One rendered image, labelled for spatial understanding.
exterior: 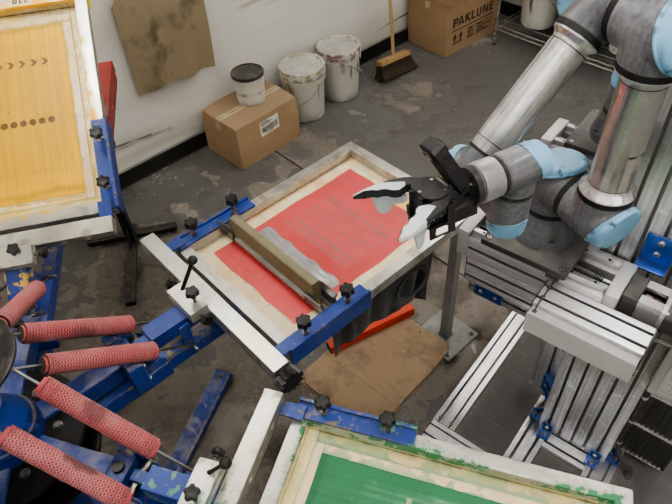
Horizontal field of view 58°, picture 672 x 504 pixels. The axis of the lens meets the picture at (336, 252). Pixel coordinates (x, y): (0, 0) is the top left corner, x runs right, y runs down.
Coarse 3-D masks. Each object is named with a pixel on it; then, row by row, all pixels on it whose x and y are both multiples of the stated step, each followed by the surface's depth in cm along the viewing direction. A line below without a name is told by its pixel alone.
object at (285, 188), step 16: (352, 144) 229; (320, 160) 223; (336, 160) 225; (368, 160) 222; (304, 176) 217; (384, 176) 220; (400, 176) 214; (272, 192) 212; (288, 192) 215; (256, 208) 208; (208, 240) 200; (432, 240) 191; (400, 256) 187; (416, 256) 187; (208, 272) 187; (384, 272) 183; (400, 272) 185; (224, 288) 182; (368, 288) 179; (384, 288) 183; (240, 304) 177; (256, 320) 173; (272, 336) 169
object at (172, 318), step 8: (168, 312) 170; (176, 312) 170; (160, 320) 168; (168, 320) 168; (176, 320) 168; (184, 320) 169; (144, 328) 167; (152, 328) 166; (160, 328) 166; (168, 328) 166; (176, 328) 168; (152, 336) 165; (160, 336) 165; (168, 336) 167; (176, 336) 170; (160, 344) 167
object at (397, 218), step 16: (368, 208) 209; (400, 208) 208; (400, 224) 202; (320, 256) 194; (368, 256) 193; (384, 256) 193; (336, 272) 189; (352, 272) 189; (256, 288) 186; (272, 288) 186; (288, 288) 185; (336, 288) 184; (272, 304) 181; (288, 304) 181; (304, 304) 181
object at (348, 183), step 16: (352, 176) 221; (320, 192) 216; (352, 192) 215; (288, 208) 211; (304, 208) 211; (272, 224) 206; (288, 240) 200; (304, 240) 200; (224, 256) 196; (240, 256) 196; (240, 272) 191; (256, 272) 191
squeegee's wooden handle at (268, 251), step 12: (240, 228) 191; (252, 228) 190; (252, 240) 188; (264, 240) 186; (264, 252) 186; (276, 252) 182; (276, 264) 184; (288, 264) 178; (288, 276) 181; (300, 276) 175; (312, 276) 174; (300, 288) 179; (312, 288) 173
